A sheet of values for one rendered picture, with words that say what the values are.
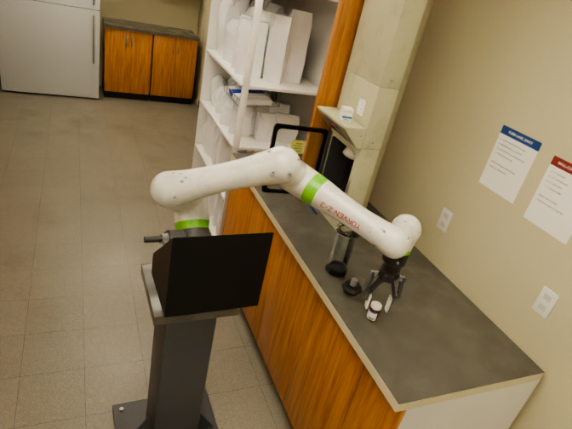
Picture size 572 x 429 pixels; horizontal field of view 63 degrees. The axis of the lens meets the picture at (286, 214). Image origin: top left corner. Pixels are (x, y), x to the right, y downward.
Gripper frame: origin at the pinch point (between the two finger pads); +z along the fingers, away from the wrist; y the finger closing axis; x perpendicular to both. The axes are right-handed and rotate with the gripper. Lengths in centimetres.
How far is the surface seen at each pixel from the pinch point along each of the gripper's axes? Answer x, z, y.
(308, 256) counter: -36.5, 7.9, 26.2
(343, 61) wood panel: -100, -71, 26
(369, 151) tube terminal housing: -68, -38, 6
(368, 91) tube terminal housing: -73, -65, 14
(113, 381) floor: -26, 102, 111
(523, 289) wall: -11, -12, -60
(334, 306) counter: -3.4, 7.8, 15.2
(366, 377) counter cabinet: 21.5, 18.5, 1.8
